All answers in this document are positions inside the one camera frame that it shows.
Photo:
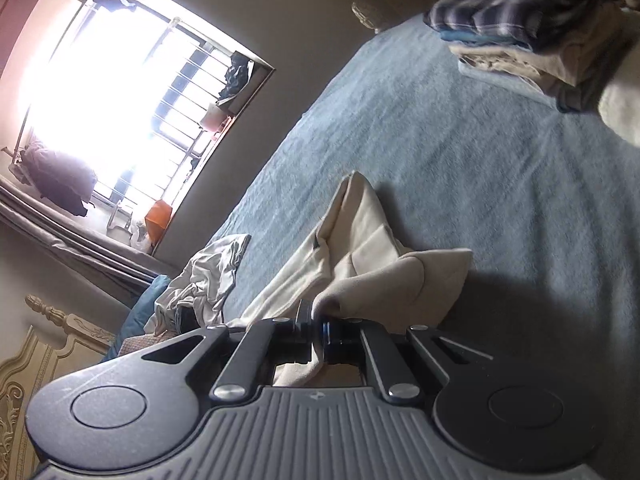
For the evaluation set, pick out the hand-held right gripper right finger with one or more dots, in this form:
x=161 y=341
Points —
x=330 y=341

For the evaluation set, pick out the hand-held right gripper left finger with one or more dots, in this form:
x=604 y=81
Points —
x=302 y=329

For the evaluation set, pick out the beige zip jacket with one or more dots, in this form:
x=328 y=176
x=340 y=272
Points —
x=370 y=270

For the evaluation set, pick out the dark clothes bundle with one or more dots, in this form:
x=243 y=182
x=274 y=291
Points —
x=234 y=75

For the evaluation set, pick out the white sweatshirt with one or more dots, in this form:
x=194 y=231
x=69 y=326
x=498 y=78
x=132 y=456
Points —
x=210 y=270

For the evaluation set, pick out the black garment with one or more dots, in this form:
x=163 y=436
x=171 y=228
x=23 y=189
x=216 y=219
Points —
x=187 y=319

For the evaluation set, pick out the teal pillow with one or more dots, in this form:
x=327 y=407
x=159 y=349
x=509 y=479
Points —
x=145 y=305

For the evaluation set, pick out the pink houndstooth garment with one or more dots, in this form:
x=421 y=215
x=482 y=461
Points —
x=140 y=344

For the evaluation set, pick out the orange bag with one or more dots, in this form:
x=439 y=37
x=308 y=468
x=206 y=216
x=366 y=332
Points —
x=157 y=222

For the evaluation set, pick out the white plastic bag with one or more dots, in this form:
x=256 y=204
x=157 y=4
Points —
x=140 y=237

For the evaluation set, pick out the grey-blue bed blanket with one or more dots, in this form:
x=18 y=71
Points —
x=450 y=160

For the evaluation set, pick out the pink and white pot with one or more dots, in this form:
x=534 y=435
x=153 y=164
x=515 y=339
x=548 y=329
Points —
x=212 y=116

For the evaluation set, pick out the grey curtain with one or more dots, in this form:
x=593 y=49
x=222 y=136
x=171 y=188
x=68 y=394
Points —
x=75 y=250

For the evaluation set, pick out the cardboard box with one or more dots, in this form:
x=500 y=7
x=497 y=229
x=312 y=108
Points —
x=250 y=87

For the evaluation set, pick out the window security grille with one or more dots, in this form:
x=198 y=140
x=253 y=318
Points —
x=170 y=95

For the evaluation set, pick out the cream carved headboard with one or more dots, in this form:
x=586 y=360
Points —
x=30 y=375

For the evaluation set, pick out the hanging dark clothing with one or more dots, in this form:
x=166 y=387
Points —
x=60 y=175

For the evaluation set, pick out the white metal rack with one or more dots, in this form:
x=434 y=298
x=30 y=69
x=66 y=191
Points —
x=369 y=16

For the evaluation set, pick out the cream folded garment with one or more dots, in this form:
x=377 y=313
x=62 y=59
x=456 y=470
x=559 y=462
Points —
x=622 y=105

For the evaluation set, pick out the blue plaid shirt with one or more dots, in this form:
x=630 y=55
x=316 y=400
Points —
x=510 y=0

